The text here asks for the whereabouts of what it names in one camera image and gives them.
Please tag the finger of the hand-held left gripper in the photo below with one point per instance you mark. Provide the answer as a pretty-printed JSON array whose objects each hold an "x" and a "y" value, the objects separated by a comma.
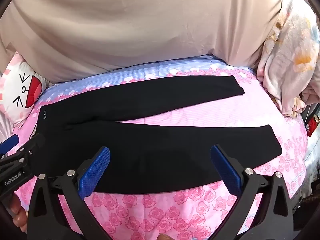
[
  {"x": 35, "y": 142},
  {"x": 11, "y": 141}
]

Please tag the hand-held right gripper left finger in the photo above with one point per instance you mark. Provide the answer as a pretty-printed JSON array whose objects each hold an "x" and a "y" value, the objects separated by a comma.
[{"x": 96, "y": 172}]

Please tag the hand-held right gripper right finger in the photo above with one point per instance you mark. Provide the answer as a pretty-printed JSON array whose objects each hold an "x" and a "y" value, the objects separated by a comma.
[{"x": 225, "y": 171}]

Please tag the black pants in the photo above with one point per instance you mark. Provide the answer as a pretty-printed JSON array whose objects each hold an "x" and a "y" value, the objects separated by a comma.
[{"x": 150, "y": 150}]

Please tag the person's left hand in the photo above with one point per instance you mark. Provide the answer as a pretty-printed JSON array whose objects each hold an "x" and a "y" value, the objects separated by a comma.
[{"x": 18, "y": 215}]

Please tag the person's right hand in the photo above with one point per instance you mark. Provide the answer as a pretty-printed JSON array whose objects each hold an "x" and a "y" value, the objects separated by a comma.
[{"x": 164, "y": 237}]

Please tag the white cartoon face pillow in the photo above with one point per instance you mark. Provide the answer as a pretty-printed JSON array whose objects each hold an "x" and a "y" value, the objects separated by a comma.
[{"x": 17, "y": 87}]

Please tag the pink rose print quilt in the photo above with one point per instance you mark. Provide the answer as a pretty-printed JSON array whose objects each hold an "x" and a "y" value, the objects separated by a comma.
[{"x": 175, "y": 212}]

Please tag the pale floral blanket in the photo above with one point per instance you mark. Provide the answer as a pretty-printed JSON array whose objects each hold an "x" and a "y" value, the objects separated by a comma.
[{"x": 287, "y": 55}]

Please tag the beige cloth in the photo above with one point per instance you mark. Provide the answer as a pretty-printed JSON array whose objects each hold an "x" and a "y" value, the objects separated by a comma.
[{"x": 137, "y": 30}]

